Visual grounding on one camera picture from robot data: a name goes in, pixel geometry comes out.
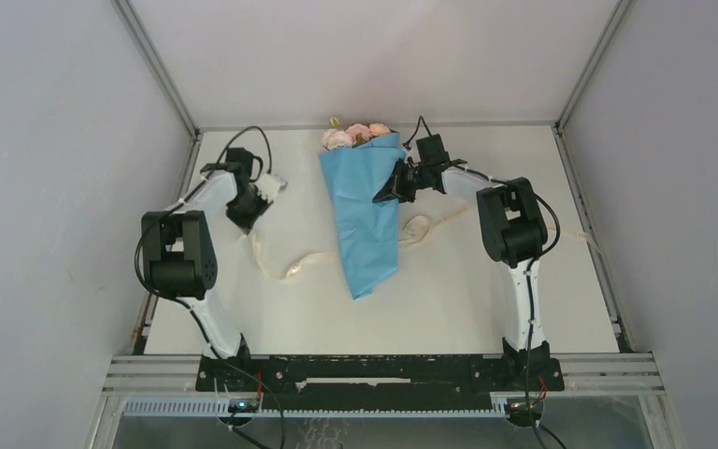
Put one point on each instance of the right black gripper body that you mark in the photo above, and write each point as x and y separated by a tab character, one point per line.
415	176

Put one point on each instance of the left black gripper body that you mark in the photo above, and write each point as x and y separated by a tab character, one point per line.
246	209

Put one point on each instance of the blue wrapping paper sheet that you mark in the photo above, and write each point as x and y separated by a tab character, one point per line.
367	232

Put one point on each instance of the pink fake flower stem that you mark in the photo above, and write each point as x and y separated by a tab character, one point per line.
378	129
336	136
359	134

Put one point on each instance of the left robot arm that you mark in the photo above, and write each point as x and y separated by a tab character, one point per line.
175	257

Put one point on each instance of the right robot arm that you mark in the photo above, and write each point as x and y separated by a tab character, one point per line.
513	234

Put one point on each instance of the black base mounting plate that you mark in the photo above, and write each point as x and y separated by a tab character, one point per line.
409	382

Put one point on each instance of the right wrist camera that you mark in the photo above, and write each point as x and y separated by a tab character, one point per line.
433	155

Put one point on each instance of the white cable duct strip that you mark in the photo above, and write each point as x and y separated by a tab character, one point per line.
211	407

